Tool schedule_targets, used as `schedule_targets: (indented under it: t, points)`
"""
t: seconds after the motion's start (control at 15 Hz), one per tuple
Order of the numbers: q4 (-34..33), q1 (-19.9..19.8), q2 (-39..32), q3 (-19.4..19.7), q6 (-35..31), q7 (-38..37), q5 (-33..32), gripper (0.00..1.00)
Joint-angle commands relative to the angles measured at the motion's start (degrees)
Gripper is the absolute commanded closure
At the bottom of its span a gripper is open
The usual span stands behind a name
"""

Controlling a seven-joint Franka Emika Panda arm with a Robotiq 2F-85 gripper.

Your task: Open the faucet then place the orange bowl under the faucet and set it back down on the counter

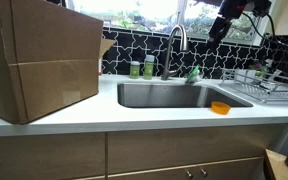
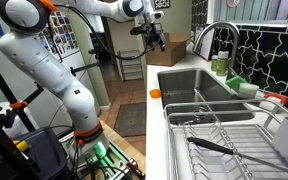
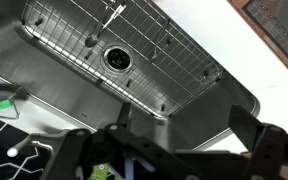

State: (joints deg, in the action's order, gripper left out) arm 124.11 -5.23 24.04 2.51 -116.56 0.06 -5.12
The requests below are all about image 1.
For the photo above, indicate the metal dish rack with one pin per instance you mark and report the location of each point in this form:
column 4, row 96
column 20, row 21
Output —
column 267, row 88

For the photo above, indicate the short green soap bottle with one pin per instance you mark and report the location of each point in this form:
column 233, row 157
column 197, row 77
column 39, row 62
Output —
column 134, row 69

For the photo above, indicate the stainless steel sink basin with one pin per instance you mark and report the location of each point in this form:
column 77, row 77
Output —
column 143, row 95

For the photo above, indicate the green sponge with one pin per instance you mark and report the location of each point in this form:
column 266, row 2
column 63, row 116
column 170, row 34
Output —
column 192, row 77

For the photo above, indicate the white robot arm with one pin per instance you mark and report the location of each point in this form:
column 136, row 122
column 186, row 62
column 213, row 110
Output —
column 233, row 9

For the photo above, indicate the large cardboard box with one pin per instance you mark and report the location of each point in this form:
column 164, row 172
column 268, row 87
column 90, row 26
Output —
column 49, row 57

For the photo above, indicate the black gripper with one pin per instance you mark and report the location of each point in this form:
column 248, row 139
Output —
column 219, row 29

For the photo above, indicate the wooden cabinet front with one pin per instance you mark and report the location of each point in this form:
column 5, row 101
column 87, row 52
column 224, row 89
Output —
column 207, row 153

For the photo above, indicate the orange bowl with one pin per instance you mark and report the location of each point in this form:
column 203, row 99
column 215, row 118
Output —
column 220, row 107

